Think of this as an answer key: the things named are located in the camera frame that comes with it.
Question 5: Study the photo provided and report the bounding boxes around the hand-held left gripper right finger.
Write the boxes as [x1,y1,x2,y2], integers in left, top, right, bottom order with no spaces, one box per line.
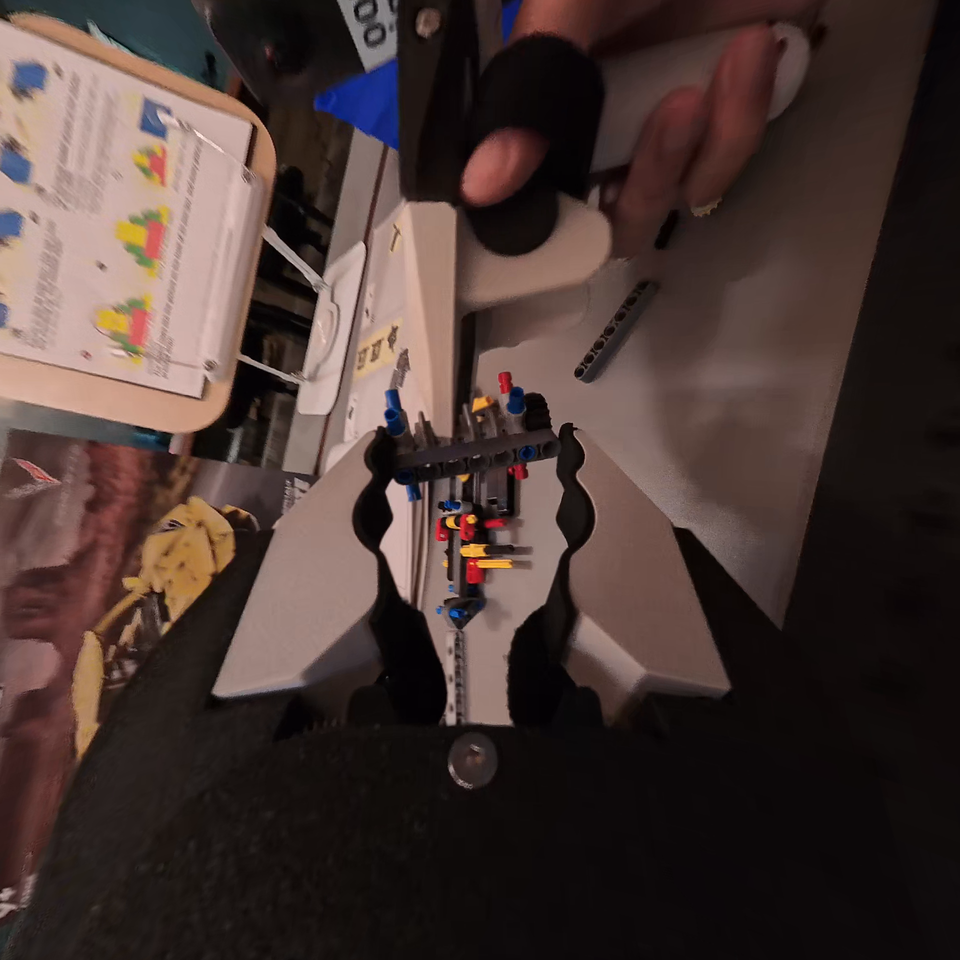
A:
[508,422,733,725]

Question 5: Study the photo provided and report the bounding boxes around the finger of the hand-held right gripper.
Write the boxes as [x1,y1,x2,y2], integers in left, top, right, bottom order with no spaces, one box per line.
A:
[405,201,462,451]
[456,198,616,400]

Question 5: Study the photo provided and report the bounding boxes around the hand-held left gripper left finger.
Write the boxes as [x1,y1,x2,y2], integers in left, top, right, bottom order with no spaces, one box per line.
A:
[211,427,450,725]

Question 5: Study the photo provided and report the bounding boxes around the black thin lego beam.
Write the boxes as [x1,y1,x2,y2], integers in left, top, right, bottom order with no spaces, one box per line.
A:
[573,279,661,384]

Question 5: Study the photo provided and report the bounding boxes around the lego chassis assembly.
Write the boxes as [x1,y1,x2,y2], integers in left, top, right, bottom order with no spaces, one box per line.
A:
[386,371,564,725]

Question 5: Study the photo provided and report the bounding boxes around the lego set box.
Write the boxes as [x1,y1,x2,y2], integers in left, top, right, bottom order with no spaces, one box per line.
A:
[0,427,316,924]

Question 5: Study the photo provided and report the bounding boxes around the person's right hand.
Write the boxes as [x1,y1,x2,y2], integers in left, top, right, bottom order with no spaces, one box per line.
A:
[459,0,830,260]

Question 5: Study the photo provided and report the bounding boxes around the instruction booklet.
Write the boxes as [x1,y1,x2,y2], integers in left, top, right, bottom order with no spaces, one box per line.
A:
[318,135,462,481]

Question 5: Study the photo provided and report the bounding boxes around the blue plastic bin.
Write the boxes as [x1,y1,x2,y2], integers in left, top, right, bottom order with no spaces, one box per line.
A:
[315,60,402,151]

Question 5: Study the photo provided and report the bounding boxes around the white stand base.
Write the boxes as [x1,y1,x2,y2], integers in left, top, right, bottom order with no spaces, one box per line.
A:
[294,243,369,417]

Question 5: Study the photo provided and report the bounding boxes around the wooden document board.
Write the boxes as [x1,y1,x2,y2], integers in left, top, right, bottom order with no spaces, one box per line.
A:
[0,15,279,436]

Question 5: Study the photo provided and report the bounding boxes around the printed instruction sheet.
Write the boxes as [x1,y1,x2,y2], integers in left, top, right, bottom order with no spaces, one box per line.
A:
[0,22,254,400]

